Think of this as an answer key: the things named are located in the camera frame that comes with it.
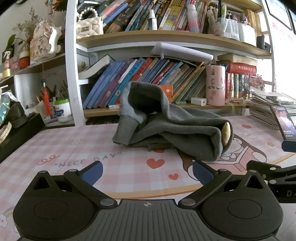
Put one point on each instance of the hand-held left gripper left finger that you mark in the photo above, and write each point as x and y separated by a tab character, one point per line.
93	172

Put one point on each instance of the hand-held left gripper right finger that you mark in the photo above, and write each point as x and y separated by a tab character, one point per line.
201	172

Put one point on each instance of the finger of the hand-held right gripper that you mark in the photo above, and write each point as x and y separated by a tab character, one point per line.
289	146
270	170

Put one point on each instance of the grey sweatshirt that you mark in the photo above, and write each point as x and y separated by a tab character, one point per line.
185	125

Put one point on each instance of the black smartphone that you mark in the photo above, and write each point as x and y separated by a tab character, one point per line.
285	122

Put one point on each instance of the stack of magazines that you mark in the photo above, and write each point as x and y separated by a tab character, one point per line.
259	106

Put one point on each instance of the white jar with green lid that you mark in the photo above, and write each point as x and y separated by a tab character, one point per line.
62	111

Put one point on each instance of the white charger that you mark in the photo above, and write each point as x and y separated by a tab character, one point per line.
198	101

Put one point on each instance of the black box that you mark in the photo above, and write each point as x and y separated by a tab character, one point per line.
20	136

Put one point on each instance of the red tassel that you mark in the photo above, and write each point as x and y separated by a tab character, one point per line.
47	104

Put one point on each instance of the bunch of brushes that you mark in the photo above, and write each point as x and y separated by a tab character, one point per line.
61	93

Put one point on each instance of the orange and white box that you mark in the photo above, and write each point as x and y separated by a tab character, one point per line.
167	92

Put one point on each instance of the pink printed cup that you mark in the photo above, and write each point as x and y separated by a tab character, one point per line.
215	85

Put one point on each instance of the row of slim colourful books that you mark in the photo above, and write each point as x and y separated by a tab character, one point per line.
111	83

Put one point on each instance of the thick red book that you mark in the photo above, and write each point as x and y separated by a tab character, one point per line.
242	67

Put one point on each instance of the black leather shoe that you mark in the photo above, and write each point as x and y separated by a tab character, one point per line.
17	113

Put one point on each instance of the white wristwatch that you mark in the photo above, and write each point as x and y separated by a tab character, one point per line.
5	132

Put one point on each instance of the white wooden bookshelf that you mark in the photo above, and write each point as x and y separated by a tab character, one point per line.
71	69

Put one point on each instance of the small black device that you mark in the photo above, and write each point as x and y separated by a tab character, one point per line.
262	42

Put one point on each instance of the iridescent gift bag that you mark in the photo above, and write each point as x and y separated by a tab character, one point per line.
5	106

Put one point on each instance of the white pen holder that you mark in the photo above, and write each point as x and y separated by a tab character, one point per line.
247	34

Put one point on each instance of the red round jar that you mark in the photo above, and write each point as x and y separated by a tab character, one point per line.
24	61

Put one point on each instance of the gold tape roll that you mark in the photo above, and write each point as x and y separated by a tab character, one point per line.
7	73

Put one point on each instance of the framed picture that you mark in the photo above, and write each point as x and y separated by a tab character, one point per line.
278	14

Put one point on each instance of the floral pen holder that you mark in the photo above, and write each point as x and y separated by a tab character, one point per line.
223	29

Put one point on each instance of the floral ceramic figurine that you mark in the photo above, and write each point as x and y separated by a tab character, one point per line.
45	41

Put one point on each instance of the small pink spray bottle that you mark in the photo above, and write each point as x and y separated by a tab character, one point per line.
7	61

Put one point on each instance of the white quilted handbag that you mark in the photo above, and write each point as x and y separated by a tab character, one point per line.
89	26

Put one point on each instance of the pink gradient bottle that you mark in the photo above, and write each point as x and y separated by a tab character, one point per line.
193	19

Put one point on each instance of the green plant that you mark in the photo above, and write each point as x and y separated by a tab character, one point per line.
11	41

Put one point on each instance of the dried flowers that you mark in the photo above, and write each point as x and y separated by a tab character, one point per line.
27	23

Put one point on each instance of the row of thick colourful books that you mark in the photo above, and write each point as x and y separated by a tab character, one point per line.
138	14

